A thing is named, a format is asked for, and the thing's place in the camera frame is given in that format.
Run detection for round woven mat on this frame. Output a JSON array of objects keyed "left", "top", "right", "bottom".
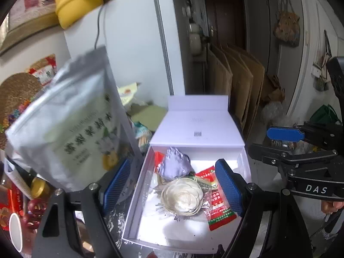
[{"left": 0, "top": 72, "right": 43, "bottom": 151}]

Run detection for black power cable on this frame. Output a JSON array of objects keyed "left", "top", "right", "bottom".
[{"left": 94, "top": 5, "right": 105, "bottom": 50}]

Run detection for silver stand-up pouch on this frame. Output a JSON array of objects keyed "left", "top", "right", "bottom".
[{"left": 5, "top": 46, "right": 143, "bottom": 194}]

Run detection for red snack packet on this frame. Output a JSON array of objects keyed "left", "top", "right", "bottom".
[{"left": 194, "top": 166, "right": 237, "bottom": 232}]

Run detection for purple sachet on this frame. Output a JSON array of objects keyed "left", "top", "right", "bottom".
[{"left": 158, "top": 147, "right": 192, "bottom": 181}]

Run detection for hanging patterned bag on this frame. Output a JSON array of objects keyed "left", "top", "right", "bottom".
[{"left": 273, "top": 0, "right": 301, "bottom": 48}]

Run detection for yellow plastic container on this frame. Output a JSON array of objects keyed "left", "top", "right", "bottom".
[{"left": 55, "top": 0, "right": 104, "bottom": 30}]

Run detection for gold picture frame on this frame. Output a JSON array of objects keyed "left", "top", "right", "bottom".
[{"left": 0, "top": 0, "right": 62, "bottom": 55}]

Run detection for red snack bag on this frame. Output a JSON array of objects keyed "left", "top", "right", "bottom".
[{"left": 0, "top": 188, "right": 20, "bottom": 230}]

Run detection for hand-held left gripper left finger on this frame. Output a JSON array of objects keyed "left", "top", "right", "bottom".
[{"left": 32, "top": 157, "right": 133, "bottom": 258}]

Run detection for hanging wall ornaments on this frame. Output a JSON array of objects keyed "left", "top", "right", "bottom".
[{"left": 312, "top": 29, "right": 334, "bottom": 92}]

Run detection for green bag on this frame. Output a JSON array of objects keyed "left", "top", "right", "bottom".
[{"left": 309, "top": 104, "right": 342, "bottom": 125}]

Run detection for cream paper packet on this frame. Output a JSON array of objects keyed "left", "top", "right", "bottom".
[{"left": 117, "top": 82, "right": 141, "bottom": 105}]

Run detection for red patterned packet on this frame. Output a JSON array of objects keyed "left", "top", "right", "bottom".
[{"left": 27, "top": 54, "right": 57, "bottom": 86}]

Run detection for person's right hand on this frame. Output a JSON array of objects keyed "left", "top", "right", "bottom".
[{"left": 320, "top": 200, "right": 344, "bottom": 216}]

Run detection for white cardboard box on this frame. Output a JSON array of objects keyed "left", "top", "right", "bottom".
[{"left": 121, "top": 95, "right": 252, "bottom": 254}]

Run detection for white ceramic pot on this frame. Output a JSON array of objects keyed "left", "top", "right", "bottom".
[{"left": 188, "top": 23, "right": 206, "bottom": 57}]

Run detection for small red candy packet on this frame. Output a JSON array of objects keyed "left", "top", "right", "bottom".
[{"left": 154, "top": 151, "right": 166, "bottom": 174}]

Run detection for green cardboard piece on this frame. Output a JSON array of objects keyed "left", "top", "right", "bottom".
[{"left": 129, "top": 103, "right": 168, "bottom": 129}]

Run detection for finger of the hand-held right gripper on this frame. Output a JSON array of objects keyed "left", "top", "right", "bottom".
[
  {"left": 247, "top": 143, "right": 339, "bottom": 172},
  {"left": 267, "top": 122, "right": 343, "bottom": 151}
]

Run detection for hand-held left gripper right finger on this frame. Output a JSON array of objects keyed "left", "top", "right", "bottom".
[{"left": 215, "top": 158, "right": 312, "bottom": 258}]

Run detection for cardboard scraps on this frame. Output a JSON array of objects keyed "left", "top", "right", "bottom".
[{"left": 262, "top": 75, "right": 287, "bottom": 104}]

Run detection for dark brown door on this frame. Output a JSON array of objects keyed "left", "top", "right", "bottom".
[{"left": 203, "top": 0, "right": 246, "bottom": 51}]

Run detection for dark bottle with gold cap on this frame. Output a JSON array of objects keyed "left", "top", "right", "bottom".
[{"left": 4, "top": 157, "right": 51, "bottom": 199}]

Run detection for toothpick packet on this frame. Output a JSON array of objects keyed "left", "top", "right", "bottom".
[{"left": 133, "top": 122, "right": 154, "bottom": 152}]

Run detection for clear plastic bags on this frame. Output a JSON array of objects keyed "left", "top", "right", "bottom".
[{"left": 262, "top": 101, "right": 289, "bottom": 129}]

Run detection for white refrigerator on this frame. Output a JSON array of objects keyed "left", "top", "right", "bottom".
[{"left": 63, "top": 0, "right": 186, "bottom": 97}]

